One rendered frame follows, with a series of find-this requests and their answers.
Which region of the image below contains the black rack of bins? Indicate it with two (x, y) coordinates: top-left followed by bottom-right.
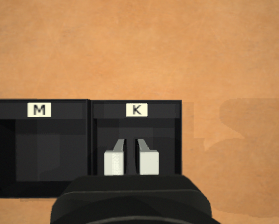
(0, 99), (182, 199)

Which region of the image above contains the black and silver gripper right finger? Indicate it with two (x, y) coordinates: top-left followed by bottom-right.
(135, 139), (159, 175)

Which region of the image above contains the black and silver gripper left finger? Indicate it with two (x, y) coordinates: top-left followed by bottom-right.
(104, 139), (127, 175)

